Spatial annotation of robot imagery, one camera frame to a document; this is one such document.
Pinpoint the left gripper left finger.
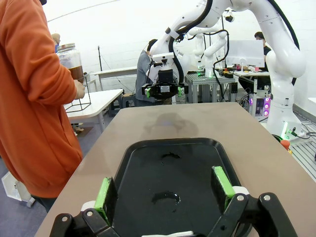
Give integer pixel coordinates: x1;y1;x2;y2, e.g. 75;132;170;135
49;176;119;237

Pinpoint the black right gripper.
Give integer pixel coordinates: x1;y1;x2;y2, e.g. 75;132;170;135
141;70;190;99

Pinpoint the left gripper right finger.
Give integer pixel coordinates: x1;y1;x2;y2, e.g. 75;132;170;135
207;165;298;237

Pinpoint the person's right forearm orange sleeve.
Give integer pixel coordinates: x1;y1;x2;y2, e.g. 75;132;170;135
27;61;78;106

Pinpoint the glass drink dispenser jar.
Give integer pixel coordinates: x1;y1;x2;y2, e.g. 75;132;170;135
55;43;86;84

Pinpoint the person's right hand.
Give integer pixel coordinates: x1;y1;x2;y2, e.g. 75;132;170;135
74;79;85;100

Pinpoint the person in grey jacket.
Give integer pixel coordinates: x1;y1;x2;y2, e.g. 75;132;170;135
135;39;158;107

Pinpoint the dark liquid puddle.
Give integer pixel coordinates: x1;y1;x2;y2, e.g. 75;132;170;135
151;191;181;206

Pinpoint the black plastic serving tray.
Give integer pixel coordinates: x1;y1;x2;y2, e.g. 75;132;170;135
112;137;244;237

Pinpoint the long white table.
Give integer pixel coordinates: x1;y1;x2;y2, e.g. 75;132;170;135
93;66;139;92

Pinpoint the white side table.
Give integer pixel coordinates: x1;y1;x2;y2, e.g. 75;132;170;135
63;88;124;135

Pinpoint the white computer monitor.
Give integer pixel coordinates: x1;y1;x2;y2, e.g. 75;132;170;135
226;39;265;67

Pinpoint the white floor cabinet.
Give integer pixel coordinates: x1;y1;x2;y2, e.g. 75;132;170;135
1;171;35;208

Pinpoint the computer with pink lights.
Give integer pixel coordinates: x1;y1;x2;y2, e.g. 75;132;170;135
249;90;271;117

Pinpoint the person in black shirt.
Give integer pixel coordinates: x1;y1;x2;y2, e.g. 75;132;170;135
254;31;272;72

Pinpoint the person in orange hoodie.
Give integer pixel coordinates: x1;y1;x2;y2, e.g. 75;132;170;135
0;0;83;213

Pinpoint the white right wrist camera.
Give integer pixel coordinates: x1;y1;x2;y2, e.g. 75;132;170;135
152;52;175;68

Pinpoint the aluminium frame bench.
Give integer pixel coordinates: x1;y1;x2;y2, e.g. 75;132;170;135
185;73;237;103

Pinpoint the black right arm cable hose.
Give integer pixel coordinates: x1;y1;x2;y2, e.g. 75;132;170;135
167;0;301;86

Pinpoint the black wire dispenser stand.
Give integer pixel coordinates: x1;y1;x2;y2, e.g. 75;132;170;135
64;74;92;114

